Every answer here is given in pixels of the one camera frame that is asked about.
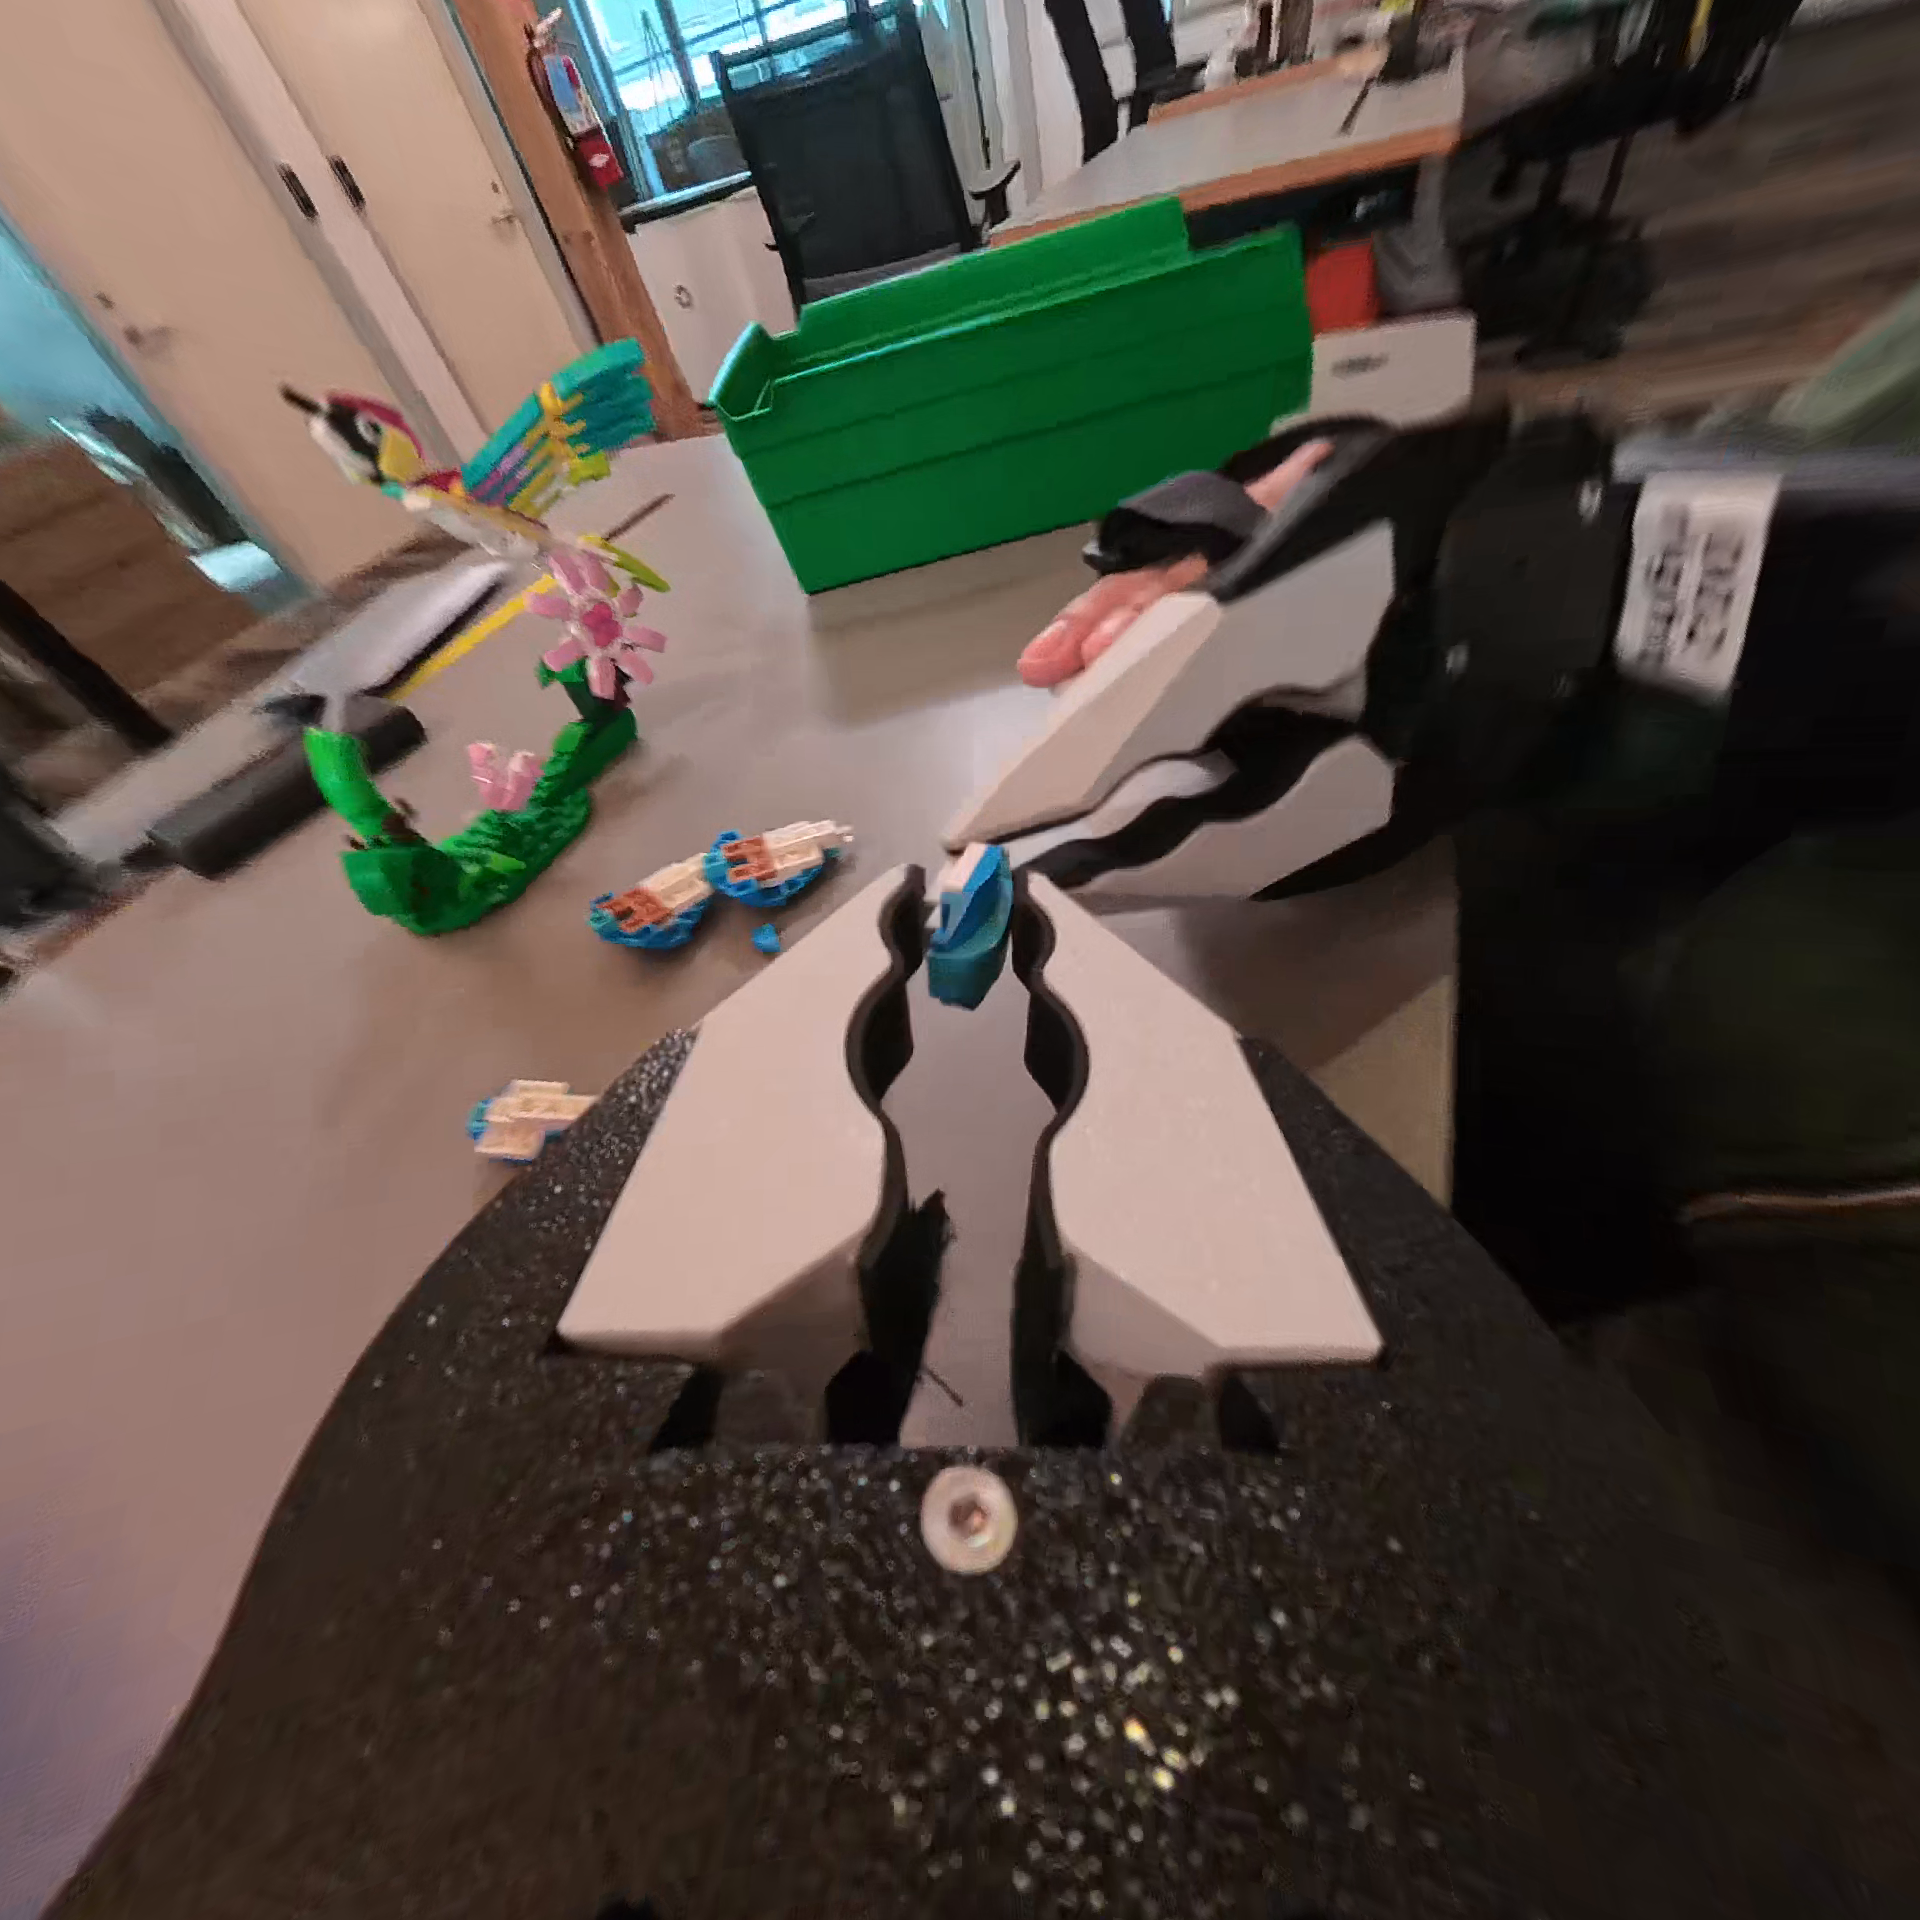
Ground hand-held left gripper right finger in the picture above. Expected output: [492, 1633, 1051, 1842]
[1016, 875, 1386, 1430]

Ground person's right hand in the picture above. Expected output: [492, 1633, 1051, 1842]
[1016, 438, 1339, 692]

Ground blue orange white lego assembly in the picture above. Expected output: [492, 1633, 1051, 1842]
[704, 818, 858, 912]
[587, 853, 720, 955]

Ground green plastic bin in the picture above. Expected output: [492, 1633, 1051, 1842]
[706, 195, 1316, 598]

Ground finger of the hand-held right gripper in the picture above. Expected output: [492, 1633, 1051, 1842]
[942, 521, 1386, 853]
[1031, 732, 1400, 905]

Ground small blue white lego piece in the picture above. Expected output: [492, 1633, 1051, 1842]
[923, 842, 1020, 1010]

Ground wooden edged desk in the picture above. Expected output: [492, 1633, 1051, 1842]
[988, 48, 1467, 245]

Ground black flat pad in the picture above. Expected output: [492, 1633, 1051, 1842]
[147, 696, 432, 883]

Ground wooden post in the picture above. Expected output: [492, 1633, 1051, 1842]
[447, 0, 710, 442]

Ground red fire extinguisher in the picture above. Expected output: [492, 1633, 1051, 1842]
[525, 10, 627, 192]

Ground black mesh office chair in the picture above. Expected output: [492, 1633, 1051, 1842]
[712, 8, 1024, 305]

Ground grey instruction booklet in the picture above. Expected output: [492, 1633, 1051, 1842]
[259, 561, 522, 712]

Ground white waste cabinet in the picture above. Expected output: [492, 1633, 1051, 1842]
[620, 177, 800, 395]

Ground white box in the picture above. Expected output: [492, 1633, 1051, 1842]
[1310, 312, 1482, 432]

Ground lego bird flower model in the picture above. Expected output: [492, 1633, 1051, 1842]
[279, 337, 674, 942]

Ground orange container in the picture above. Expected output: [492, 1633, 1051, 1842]
[1302, 237, 1382, 339]

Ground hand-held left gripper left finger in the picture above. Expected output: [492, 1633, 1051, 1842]
[555, 862, 927, 1401]

